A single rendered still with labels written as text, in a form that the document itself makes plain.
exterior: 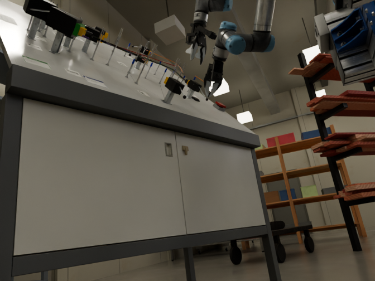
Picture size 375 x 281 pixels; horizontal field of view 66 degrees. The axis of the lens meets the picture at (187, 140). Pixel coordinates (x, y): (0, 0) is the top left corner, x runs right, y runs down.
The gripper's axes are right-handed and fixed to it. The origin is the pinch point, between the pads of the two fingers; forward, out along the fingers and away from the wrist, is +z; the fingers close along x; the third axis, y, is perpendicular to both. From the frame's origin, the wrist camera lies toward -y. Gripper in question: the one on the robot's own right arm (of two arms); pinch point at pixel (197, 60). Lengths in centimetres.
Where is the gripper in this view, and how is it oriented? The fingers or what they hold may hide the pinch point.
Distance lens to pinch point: 157.9
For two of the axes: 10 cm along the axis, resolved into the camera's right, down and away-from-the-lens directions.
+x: -6.1, -0.6, -7.9
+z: -1.5, 9.9, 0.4
